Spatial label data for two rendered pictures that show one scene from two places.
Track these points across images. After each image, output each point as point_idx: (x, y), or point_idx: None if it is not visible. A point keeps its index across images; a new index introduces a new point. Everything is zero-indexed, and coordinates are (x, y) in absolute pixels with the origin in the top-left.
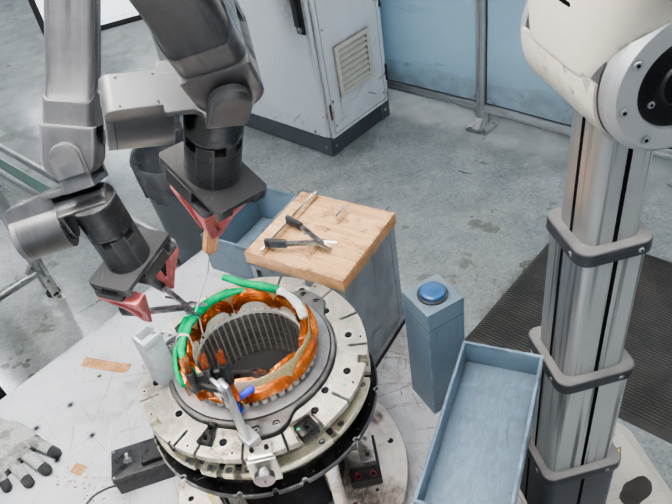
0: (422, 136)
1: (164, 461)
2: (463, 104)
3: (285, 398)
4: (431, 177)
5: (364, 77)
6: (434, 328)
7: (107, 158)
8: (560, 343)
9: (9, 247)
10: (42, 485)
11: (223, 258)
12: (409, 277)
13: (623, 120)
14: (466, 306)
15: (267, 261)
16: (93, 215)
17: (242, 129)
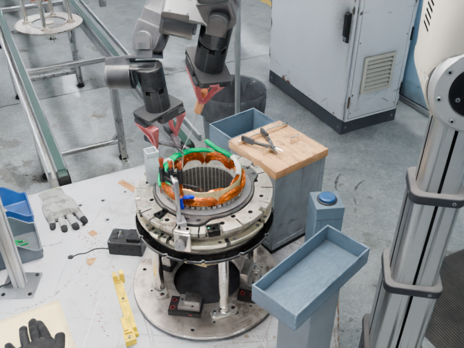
0: (411, 141)
1: (139, 244)
2: None
3: (209, 211)
4: (404, 171)
5: (382, 86)
6: (320, 219)
7: (190, 88)
8: (394, 257)
9: (109, 121)
10: (70, 233)
11: (217, 142)
12: (357, 230)
13: (438, 103)
14: None
15: (239, 149)
16: (146, 73)
17: (226, 43)
